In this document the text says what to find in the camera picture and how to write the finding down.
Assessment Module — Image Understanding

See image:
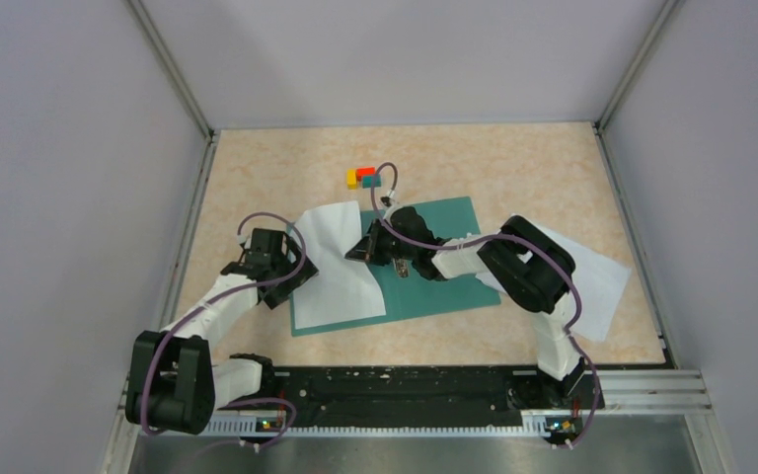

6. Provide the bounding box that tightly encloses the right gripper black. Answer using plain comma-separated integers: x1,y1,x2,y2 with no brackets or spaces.
345,219,417,267

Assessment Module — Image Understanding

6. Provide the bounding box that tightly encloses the silver folder clip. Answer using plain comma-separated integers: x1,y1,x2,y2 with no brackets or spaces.
393,259,410,278

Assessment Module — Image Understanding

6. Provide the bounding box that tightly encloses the green file folder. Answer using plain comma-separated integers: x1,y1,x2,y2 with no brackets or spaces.
290,197,501,337

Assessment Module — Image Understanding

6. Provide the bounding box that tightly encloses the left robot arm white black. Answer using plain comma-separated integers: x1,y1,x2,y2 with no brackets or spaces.
124,228,318,435

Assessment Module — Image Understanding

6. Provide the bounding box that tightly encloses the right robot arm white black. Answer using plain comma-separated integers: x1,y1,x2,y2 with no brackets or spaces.
344,205,586,407

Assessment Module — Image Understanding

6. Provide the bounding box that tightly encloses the teal block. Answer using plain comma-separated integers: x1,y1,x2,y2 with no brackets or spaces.
361,175,382,189

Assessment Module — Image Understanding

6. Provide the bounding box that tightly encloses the yellow block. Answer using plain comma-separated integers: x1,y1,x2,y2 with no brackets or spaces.
345,169,360,190

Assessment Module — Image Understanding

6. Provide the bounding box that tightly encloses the red block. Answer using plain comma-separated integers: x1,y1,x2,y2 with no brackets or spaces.
355,167,375,179

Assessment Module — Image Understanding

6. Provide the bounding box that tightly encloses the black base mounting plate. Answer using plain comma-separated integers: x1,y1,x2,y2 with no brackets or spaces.
247,365,604,429

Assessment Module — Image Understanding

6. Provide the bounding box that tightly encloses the printed white paper sheet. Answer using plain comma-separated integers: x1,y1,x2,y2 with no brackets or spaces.
477,215,634,344

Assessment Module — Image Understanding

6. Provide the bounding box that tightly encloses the left aluminium corner post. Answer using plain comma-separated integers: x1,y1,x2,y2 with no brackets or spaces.
124,0,215,140

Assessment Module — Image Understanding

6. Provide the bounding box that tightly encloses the aluminium corner post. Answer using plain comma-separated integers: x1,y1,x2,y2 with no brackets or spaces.
594,0,685,136
124,0,215,140

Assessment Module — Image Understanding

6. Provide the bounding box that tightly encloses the aluminium frame rail front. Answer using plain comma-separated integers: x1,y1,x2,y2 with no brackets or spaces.
116,369,714,439

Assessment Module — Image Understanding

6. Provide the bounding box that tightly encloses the right aluminium corner post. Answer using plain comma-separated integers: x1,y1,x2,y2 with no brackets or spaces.
594,0,685,136

